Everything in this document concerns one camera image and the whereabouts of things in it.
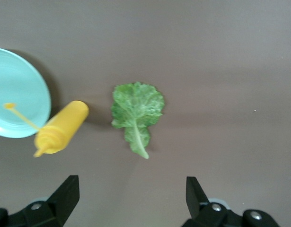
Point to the yellow squeeze bottle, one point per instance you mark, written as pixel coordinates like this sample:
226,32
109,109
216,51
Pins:
64,125

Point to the mint green plate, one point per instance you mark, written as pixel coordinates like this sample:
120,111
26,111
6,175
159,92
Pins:
17,82

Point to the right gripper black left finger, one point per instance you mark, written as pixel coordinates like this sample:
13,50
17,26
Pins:
64,196

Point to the green lettuce leaf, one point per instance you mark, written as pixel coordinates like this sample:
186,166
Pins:
135,106

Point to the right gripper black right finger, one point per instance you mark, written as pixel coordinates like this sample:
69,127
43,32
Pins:
195,196

